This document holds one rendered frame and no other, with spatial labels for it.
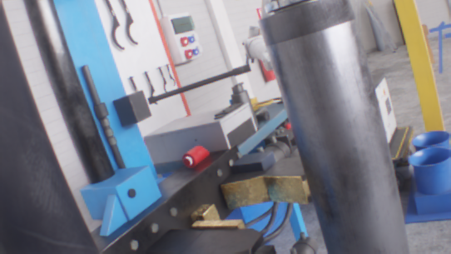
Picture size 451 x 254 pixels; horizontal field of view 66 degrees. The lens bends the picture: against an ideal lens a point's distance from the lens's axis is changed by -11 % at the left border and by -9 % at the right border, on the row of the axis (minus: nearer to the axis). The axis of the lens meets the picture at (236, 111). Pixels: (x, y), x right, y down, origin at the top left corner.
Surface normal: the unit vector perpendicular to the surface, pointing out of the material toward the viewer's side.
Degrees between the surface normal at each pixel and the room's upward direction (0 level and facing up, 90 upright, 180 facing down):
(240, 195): 90
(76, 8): 90
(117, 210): 90
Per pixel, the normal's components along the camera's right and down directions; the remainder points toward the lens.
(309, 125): -0.64, 0.33
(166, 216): 0.83, -0.18
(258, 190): -0.23, 0.25
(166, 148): -0.46, 0.30
